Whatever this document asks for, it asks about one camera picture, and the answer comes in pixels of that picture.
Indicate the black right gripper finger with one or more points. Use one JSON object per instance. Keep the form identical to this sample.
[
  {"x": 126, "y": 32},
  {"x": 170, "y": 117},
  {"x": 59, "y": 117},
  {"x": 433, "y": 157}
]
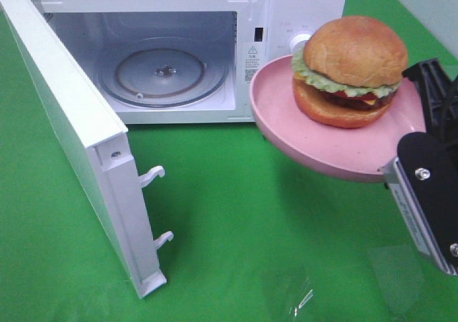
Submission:
[{"x": 438, "y": 96}]

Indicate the burger with lettuce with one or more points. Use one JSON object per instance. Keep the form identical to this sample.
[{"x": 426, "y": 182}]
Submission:
[{"x": 348, "y": 72}]

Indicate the pink round plate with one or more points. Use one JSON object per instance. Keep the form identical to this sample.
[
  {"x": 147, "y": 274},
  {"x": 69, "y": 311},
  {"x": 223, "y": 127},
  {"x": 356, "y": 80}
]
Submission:
[{"x": 348, "y": 154}]

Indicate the white microwave door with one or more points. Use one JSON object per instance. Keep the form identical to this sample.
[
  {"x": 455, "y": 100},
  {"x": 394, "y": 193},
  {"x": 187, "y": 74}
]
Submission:
[{"x": 95, "y": 141}]

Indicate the upper white microwave knob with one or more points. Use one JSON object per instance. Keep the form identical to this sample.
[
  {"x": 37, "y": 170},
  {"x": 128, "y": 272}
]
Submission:
[{"x": 298, "y": 41}]

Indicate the white warning sticker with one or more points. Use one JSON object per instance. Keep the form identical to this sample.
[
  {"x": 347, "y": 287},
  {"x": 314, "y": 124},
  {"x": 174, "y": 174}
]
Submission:
[{"x": 253, "y": 56}]

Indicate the white microwave oven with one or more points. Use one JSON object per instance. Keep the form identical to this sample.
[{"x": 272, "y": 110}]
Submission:
[{"x": 88, "y": 27}]

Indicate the glass microwave turntable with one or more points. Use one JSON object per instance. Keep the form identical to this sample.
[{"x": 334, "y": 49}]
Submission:
[{"x": 164, "y": 72}]

